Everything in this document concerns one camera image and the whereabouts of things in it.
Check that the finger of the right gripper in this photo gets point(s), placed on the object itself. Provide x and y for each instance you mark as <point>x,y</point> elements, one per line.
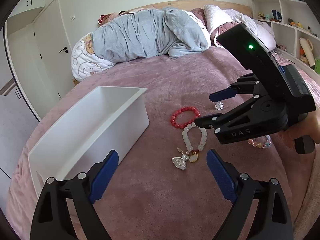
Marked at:
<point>243,85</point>
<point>238,119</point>

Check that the pink velvet pillow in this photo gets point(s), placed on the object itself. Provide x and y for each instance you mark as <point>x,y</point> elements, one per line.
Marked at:
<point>199,13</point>

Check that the white bedroom door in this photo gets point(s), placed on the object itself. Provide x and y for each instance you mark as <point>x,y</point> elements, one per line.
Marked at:
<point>54,48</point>

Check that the white plastic storage box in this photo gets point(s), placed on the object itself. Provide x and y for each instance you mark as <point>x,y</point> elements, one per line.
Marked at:
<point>107,118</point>

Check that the mauve plush bed blanket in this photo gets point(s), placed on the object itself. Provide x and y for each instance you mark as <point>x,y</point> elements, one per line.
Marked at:
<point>148,197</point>

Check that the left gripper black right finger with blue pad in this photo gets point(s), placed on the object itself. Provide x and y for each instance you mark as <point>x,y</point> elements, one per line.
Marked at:
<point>272,218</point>

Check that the small silver heart charm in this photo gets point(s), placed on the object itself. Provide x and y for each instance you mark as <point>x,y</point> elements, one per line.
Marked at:
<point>185,156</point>

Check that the white cartoon print quilt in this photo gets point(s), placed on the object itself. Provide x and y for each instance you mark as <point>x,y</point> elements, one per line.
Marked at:
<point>84,62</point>

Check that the silver heart pearl pendant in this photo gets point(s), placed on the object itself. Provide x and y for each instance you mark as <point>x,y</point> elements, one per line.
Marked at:
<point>179,163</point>

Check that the white wall shelf unit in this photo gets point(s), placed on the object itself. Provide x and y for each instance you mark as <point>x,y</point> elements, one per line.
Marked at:
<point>296,31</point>

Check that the white lace pillow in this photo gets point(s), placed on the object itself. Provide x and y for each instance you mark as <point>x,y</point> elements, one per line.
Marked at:
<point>216,16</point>

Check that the wooden headboard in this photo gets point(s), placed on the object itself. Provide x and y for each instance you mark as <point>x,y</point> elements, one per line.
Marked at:
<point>189,5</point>

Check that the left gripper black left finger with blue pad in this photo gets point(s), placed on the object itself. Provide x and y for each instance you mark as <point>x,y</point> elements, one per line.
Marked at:
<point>52,220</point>

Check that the grey blue duvet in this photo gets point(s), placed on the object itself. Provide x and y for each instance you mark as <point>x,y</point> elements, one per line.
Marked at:
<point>149,33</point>

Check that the person's hand holding gripper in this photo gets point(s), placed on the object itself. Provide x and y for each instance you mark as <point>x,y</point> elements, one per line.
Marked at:
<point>308,126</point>

